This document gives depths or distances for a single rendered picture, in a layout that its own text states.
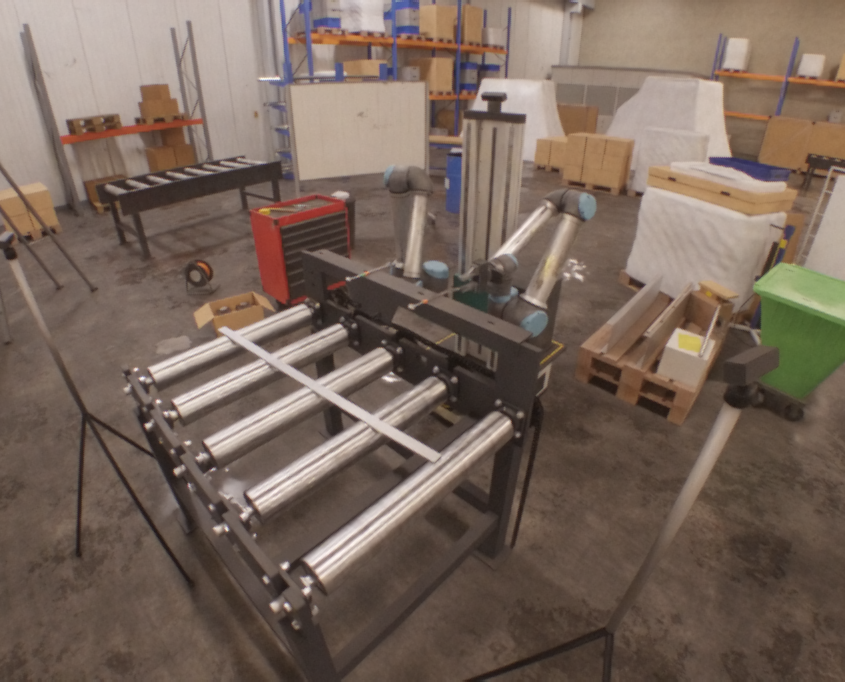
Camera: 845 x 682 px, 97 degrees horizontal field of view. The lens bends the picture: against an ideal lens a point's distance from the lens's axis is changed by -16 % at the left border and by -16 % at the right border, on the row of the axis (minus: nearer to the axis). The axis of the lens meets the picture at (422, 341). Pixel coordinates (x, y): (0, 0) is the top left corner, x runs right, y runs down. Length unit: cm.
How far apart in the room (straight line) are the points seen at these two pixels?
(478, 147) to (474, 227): 43
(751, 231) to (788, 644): 306
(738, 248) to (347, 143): 467
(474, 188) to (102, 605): 271
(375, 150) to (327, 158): 67
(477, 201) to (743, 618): 238
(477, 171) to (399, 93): 408
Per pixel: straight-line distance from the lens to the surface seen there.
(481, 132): 244
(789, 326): 339
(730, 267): 445
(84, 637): 248
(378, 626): 171
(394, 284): 179
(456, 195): 715
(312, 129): 617
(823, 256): 456
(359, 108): 629
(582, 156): 980
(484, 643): 206
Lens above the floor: 190
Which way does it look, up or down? 32 degrees down
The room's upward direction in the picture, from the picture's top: straight up
